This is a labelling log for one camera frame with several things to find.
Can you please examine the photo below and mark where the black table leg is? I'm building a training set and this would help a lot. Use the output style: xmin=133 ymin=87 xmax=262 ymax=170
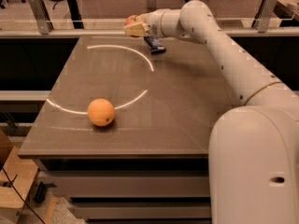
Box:
xmin=67 ymin=0 xmax=84 ymax=29

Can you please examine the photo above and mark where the grey drawer cabinet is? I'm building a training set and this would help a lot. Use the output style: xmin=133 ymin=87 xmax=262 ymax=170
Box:
xmin=20 ymin=36 xmax=235 ymax=224

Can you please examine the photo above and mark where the middle metal bracket post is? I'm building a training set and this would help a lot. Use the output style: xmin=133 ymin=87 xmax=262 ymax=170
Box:
xmin=147 ymin=0 xmax=157 ymax=12

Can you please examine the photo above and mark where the metal bracket post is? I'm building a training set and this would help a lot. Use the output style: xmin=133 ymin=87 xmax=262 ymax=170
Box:
xmin=28 ymin=0 xmax=53 ymax=35
xmin=256 ymin=0 xmax=278 ymax=33
xmin=147 ymin=0 xmax=157 ymax=12

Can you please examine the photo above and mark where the right metal bracket post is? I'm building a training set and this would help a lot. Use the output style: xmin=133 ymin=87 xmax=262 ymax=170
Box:
xmin=256 ymin=0 xmax=278 ymax=33

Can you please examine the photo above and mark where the red apple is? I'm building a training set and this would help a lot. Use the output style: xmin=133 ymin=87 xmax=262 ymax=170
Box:
xmin=124 ymin=15 xmax=144 ymax=25

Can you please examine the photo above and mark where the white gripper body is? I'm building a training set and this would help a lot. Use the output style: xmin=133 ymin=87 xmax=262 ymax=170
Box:
xmin=141 ymin=11 xmax=163 ymax=37

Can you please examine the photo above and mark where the black cable on floor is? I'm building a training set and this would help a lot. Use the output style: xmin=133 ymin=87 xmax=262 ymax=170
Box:
xmin=0 ymin=165 xmax=47 ymax=224

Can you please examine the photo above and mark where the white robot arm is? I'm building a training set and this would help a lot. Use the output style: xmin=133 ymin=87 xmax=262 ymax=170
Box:
xmin=124 ymin=0 xmax=299 ymax=224

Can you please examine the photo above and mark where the blue snack bar wrapper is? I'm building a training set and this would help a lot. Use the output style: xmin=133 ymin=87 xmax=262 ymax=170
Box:
xmin=144 ymin=36 xmax=166 ymax=54

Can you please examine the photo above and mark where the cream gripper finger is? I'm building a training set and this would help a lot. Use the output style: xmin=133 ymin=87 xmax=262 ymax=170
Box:
xmin=124 ymin=22 xmax=148 ymax=37

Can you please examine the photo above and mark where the left metal bracket post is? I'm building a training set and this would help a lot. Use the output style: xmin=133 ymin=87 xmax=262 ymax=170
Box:
xmin=28 ymin=0 xmax=53 ymax=35

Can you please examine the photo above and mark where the orange fruit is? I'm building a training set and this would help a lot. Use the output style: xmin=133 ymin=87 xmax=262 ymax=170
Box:
xmin=87 ymin=99 xmax=115 ymax=127

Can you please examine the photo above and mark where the cardboard box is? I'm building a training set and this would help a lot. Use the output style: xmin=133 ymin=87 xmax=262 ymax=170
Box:
xmin=0 ymin=129 xmax=39 ymax=224

